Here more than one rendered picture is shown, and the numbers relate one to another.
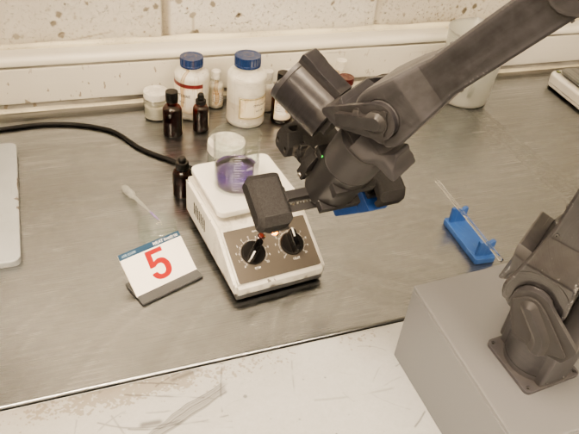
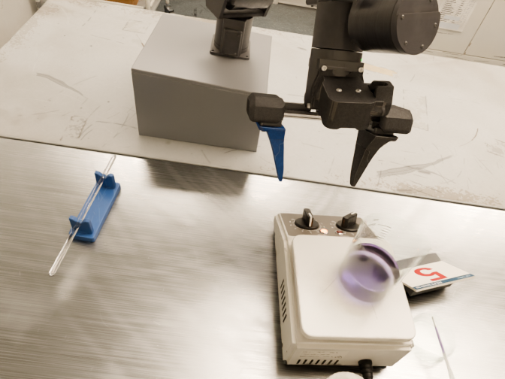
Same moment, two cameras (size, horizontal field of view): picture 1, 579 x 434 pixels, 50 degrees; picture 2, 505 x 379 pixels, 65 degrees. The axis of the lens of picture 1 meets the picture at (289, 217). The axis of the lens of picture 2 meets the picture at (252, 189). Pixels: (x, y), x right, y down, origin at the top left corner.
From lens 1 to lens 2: 0.96 m
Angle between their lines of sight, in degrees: 92
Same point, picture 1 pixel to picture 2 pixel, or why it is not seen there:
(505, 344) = (243, 50)
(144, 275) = (440, 268)
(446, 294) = (248, 83)
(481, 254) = (110, 183)
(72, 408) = (472, 195)
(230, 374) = (372, 180)
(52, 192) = not seen: outside the picture
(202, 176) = (403, 307)
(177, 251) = (411, 279)
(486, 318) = (235, 66)
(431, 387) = not seen: hidden behind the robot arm
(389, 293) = (222, 191)
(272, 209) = not seen: hidden behind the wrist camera
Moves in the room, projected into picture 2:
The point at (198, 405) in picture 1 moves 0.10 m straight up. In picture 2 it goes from (395, 171) to (421, 126)
